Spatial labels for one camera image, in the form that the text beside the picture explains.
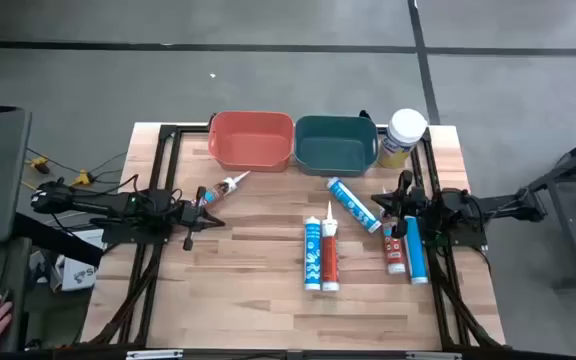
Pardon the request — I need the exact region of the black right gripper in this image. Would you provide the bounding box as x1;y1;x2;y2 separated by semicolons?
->
370;170;429;240

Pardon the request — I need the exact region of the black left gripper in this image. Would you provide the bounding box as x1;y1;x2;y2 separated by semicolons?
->
176;186;227;251

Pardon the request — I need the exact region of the orange silicone sealant tube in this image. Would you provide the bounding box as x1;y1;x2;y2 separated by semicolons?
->
380;187;407;276
321;200;341;293
191;170;252;207

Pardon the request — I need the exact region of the blue silicone sealant tube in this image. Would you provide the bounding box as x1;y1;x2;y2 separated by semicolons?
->
325;176;383;235
303;215;323;292
402;214;430;286

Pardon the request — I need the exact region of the yellow Lysol wipes canister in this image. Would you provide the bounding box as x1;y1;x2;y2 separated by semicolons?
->
376;108;428;170

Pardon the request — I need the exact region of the teal plastic basket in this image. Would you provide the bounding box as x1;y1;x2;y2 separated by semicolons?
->
293;114;380;177

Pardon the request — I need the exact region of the orange plastic basket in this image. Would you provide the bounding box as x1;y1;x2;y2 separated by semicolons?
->
207;110;295;174

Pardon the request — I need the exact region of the white cardboard box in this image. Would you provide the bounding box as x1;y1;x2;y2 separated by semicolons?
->
60;228;105;293

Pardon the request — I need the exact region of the black diagonal strut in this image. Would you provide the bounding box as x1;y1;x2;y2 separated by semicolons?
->
12;212;105;268

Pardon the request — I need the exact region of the dark grey desk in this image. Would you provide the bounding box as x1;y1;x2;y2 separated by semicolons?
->
0;237;33;354

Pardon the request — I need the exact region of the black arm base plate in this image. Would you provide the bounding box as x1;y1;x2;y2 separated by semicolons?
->
101;219;174;246
427;229;489;249

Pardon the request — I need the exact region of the black metal table frame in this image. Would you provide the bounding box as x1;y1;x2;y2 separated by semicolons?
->
82;122;507;351

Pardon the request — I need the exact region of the yellow cable plug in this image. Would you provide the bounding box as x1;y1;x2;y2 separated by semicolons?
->
70;169;94;187
27;155;51;175

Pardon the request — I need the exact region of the silver metal bracket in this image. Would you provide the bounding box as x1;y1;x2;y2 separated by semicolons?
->
125;349;185;360
405;351;463;360

